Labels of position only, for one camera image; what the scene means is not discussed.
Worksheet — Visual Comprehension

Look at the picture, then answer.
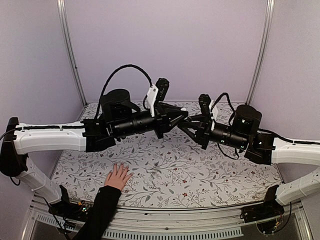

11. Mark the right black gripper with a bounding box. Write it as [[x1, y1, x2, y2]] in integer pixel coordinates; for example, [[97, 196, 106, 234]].
[[178, 113, 248, 151]]

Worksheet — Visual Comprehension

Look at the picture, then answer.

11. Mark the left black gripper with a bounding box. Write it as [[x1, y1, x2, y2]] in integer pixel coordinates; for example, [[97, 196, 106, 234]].
[[113, 103, 189, 140]]

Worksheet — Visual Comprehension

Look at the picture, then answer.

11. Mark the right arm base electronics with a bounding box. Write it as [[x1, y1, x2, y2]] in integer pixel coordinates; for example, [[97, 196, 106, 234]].
[[239, 184, 292, 236]]

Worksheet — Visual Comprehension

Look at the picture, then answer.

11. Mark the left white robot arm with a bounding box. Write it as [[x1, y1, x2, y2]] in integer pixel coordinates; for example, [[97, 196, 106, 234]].
[[0, 86, 188, 217]]

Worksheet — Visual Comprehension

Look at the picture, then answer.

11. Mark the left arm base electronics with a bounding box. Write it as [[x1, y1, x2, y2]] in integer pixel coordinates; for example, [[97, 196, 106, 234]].
[[47, 184, 91, 236]]

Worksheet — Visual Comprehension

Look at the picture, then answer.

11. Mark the black sleeved forearm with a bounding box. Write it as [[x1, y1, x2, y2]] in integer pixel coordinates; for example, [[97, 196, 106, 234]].
[[72, 186, 121, 240]]

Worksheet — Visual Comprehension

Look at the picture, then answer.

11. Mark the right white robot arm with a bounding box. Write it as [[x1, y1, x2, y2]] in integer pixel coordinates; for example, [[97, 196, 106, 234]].
[[178, 104, 320, 218]]

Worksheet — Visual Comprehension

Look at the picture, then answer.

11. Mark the person's bare hand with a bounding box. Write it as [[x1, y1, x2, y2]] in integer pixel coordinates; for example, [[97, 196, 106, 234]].
[[104, 162, 133, 191]]

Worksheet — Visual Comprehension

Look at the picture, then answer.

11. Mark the floral patterned table mat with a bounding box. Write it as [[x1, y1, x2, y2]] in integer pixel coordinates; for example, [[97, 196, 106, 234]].
[[51, 101, 285, 210]]

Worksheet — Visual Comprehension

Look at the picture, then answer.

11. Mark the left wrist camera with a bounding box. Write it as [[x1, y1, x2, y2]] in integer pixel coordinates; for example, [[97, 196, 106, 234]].
[[143, 78, 170, 117]]

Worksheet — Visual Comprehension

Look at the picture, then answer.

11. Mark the left black braided cable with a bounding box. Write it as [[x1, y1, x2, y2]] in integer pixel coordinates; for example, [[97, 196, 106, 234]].
[[93, 64, 154, 121]]

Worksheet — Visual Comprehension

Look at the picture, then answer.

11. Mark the right aluminium frame post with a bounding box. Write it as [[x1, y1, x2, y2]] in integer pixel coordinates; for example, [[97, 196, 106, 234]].
[[245, 0, 275, 105]]

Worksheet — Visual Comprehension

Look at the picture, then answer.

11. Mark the aluminium frame post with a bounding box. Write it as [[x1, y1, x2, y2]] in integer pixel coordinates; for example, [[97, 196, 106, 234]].
[[245, 0, 275, 105], [56, 0, 88, 107]]

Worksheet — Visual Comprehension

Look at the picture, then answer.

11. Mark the left aluminium frame post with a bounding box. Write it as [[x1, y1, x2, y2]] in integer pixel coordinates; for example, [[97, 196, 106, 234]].
[[56, 0, 88, 107]]

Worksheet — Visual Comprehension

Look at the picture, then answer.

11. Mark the metal table front rail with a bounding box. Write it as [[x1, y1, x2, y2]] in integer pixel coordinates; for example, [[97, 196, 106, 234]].
[[21, 194, 313, 240]]

